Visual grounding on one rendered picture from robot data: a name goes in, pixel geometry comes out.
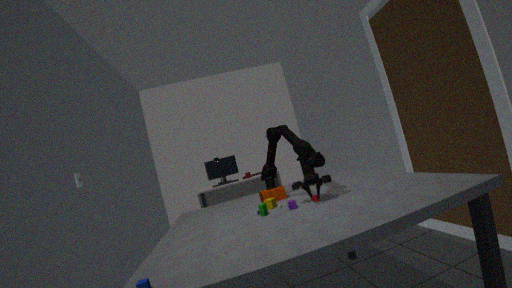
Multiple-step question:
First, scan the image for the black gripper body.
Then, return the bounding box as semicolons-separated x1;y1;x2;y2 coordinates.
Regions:
292;168;331;190

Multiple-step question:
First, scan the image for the small purple cube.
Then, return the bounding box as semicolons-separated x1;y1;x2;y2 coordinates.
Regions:
288;199;297;210

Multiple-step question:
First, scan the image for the yellow block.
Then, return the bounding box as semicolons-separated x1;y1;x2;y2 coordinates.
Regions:
263;198;277;209

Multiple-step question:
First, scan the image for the small blue block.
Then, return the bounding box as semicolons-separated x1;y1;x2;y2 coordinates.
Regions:
136;278;151;288

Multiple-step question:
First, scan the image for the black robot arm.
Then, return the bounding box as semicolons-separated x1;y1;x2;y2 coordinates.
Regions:
261;125;325;190

